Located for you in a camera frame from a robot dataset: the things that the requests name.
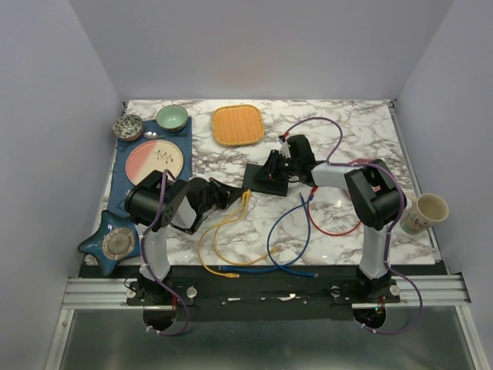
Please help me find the pink dotted plate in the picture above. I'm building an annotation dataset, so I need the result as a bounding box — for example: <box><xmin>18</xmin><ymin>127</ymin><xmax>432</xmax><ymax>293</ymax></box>
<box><xmin>350</xmin><ymin>158</ymin><xmax>372</xmax><ymax>164</ymax></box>

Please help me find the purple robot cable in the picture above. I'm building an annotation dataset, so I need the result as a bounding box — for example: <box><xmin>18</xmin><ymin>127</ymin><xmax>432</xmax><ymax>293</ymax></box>
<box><xmin>139</xmin><ymin>169</ymin><xmax>190</xmax><ymax>337</ymax></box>
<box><xmin>283</xmin><ymin>116</ymin><xmax>424</xmax><ymax>335</ymax></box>

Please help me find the green ceramic bowl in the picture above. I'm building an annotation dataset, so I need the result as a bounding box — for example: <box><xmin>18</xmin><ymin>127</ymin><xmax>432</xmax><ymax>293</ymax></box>
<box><xmin>156</xmin><ymin>105</ymin><xmax>189</xmax><ymax>132</ymax></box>

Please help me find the black mounting base plate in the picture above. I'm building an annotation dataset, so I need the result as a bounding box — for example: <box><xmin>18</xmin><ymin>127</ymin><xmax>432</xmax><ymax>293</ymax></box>
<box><xmin>78</xmin><ymin>264</ymin><xmax>449</xmax><ymax>328</ymax></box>

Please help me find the metal spoon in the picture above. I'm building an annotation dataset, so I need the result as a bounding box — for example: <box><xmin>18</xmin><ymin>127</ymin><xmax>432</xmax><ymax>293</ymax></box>
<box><xmin>143</xmin><ymin>132</ymin><xmax>165</xmax><ymax>140</ymax></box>

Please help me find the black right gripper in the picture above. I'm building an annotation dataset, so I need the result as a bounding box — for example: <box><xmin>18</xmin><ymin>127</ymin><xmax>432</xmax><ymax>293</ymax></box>
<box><xmin>253</xmin><ymin>150</ymin><xmax>300</xmax><ymax>184</ymax></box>

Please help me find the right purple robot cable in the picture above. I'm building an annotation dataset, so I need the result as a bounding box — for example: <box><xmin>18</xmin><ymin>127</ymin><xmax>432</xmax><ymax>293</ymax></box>
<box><xmin>283</xmin><ymin>116</ymin><xmax>424</xmax><ymax>335</ymax></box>

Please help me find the patterned dark bowl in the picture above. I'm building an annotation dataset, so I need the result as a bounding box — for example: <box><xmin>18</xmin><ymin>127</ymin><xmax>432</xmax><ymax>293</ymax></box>
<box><xmin>112</xmin><ymin>114</ymin><xmax>144</xmax><ymax>142</ymax></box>

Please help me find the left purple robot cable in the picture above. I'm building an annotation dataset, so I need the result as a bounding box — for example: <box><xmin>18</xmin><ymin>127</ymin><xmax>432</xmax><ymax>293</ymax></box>
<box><xmin>139</xmin><ymin>169</ymin><xmax>190</xmax><ymax>337</ymax></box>

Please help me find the blue cloth placemat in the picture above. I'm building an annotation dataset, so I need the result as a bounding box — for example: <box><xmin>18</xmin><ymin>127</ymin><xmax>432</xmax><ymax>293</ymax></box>
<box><xmin>106</xmin><ymin>117</ymin><xmax>192</xmax><ymax>217</ymax></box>

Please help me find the yellow ethernet cable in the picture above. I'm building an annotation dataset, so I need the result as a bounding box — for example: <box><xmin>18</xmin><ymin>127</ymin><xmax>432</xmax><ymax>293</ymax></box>
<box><xmin>212</xmin><ymin>189</ymin><xmax>280</xmax><ymax>267</ymax></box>
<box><xmin>197</xmin><ymin>189</ymin><xmax>247</xmax><ymax>279</ymax></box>

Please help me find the blue star shaped dish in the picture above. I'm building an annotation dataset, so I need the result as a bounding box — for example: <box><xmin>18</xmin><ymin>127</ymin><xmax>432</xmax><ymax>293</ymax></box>
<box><xmin>78</xmin><ymin>210</ymin><xmax>140</xmax><ymax>277</ymax></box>

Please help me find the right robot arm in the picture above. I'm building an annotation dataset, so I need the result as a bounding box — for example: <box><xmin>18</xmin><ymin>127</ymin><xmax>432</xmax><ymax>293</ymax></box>
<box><xmin>243</xmin><ymin>135</ymin><xmax>407</xmax><ymax>302</ymax></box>

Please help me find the red ethernet cable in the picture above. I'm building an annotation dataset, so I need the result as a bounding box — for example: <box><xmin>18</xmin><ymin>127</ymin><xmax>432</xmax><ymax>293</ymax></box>
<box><xmin>307</xmin><ymin>185</ymin><xmax>363</xmax><ymax>236</ymax></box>

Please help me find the aluminium frame rail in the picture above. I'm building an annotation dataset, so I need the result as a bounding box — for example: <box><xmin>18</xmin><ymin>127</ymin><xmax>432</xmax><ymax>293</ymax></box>
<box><xmin>62</xmin><ymin>275</ymin><xmax>471</xmax><ymax>311</ymax></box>

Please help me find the floral ceramic mug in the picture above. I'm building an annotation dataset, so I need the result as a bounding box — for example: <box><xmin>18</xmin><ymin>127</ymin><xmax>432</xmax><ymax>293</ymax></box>
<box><xmin>400</xmin><ymin>193</ymin><xmax>450</xmax><ymax>235</ymax></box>

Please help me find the pink and cream plate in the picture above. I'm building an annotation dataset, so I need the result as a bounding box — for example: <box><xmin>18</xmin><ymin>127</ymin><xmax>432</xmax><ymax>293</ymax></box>
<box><xmin>125</xmin><ymin>140</ymin><xmax>184</xmax><ymax>185</ymax></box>

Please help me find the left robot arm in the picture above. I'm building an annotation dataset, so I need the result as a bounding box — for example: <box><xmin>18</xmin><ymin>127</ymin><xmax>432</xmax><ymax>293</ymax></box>
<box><xmin>125</xmin><ymin>170</ymin><xmax>246</xmax><ymax>304</ymax></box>

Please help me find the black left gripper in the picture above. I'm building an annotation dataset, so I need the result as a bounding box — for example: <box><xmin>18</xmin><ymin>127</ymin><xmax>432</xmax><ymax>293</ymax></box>
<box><xmin>200</xmin><ymin>177</ymin><xmax>245</xmax><ymax>214</ymax></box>

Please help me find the dark network switch box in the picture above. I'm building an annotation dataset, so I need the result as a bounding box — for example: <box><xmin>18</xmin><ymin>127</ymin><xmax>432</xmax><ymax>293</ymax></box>
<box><xmin>242</xmin><ymin>163</ymin><xmax>289</xmax><ymax>197</ymax></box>

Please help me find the orange woven square tray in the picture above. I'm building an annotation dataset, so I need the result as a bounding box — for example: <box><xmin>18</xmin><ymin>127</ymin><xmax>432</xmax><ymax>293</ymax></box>
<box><xmin>212</xmin><ymin>104</ymin><xmax>265</xmax><ymax>146</ymax></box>

